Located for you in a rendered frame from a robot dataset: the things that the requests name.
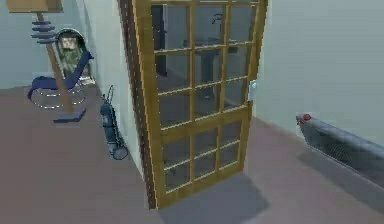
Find grey vacuum cleaner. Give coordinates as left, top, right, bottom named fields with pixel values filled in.
left=99, top=84, right=130, bottom=161

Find pale door handle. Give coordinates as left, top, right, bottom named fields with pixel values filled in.
left=247, top=79, right=259, bottom=102

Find grey pedestal sink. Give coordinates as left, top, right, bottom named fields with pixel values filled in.
left=183, top=13, right=240, bottom=100

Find blue lounge chair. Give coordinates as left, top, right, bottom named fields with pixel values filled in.
left=26, top=49, right=95, bottom=110

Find wooden glass-paned room door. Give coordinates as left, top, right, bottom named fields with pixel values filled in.
left=131, top=0, right=270, bottom=210

